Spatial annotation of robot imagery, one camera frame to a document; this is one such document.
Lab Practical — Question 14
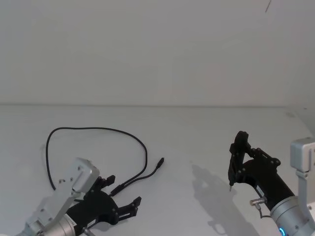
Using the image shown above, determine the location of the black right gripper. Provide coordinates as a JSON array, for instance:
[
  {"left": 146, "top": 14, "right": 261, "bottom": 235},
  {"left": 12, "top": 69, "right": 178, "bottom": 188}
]
[{"left": 229, "top": 131, "right": 296, "bottom": 212}]

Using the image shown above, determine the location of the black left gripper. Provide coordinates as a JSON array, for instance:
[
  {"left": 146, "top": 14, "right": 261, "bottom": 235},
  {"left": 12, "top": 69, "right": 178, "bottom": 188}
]
[{"left": 65, "top": 175, "right": 143, "bottom": 235}]

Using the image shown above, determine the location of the black plug with silver tip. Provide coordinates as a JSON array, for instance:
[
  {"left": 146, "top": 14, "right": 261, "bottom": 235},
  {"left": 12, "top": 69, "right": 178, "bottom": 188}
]
[{"left": 227, "top": 157, "right": 235, "bottom": 192}]

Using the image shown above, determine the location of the white table cloth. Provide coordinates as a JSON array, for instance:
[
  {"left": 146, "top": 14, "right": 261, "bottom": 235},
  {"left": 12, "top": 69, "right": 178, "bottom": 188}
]
[{"left": 0, "top": 103, "right": 315, "bottom": 236}]

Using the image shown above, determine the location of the right wrist cable silver plug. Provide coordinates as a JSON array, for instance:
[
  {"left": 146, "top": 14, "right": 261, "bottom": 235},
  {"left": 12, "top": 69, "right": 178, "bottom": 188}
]
[{"left": 249, "top": 197, "right": 272, "bottom": 220}]

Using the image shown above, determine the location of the black forked cable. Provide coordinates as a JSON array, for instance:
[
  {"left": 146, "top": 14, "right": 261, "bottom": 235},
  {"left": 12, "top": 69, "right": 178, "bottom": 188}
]
[{"left": 46, "top": 126, "right": 165, "bottom": 197}]

